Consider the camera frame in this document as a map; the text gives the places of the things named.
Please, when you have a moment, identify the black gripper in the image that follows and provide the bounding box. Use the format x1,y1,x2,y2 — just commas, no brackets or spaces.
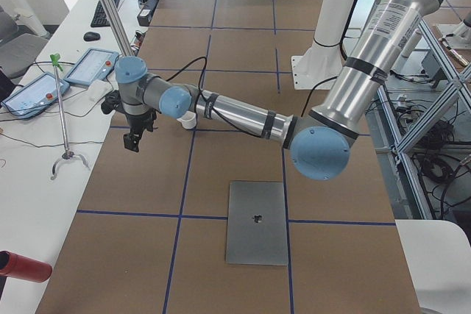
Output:
123,108,157,152

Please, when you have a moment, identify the white plastic cup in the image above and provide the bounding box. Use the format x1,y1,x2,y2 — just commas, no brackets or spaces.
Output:
177,111,197,130

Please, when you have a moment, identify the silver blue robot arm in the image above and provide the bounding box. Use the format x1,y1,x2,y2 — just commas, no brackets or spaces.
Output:
115,0,444,180

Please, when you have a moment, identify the silver closed laptop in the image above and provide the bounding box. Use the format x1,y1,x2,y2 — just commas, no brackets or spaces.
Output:
226,181,288,265

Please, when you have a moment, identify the far blue teach pendant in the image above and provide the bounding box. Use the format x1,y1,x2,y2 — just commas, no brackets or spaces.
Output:
63,48,119,87

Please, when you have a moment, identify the blue teach pendant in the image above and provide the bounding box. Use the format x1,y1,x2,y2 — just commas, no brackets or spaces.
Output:
1,72,58,119
63,48,119,87

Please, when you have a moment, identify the brown paper table cover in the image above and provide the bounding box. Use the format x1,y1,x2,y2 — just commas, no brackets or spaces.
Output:
38,0,419,313

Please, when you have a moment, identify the near blue teach pendant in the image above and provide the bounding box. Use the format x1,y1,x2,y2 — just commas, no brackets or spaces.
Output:
1,72,58,119

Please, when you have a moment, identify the black computer mouse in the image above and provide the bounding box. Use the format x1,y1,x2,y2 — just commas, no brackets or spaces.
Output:
83,32,101,42

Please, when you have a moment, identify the black box device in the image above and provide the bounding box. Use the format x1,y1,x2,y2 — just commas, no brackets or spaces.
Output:
137,0,158,26

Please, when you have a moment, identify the black keyboard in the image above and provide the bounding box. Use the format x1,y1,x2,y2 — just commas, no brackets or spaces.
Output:
90,0,122,29

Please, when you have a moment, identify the red cylinder bottle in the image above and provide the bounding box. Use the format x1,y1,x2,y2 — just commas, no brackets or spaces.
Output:
1,251,52,283

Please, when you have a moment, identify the aluminium frame post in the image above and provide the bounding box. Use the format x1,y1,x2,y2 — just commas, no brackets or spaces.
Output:
100,0,134,56

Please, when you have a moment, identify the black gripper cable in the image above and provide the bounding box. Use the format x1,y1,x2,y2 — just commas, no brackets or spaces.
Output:
167,56,339,135

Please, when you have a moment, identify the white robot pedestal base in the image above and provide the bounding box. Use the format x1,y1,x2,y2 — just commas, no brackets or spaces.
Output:
291,0,355,90

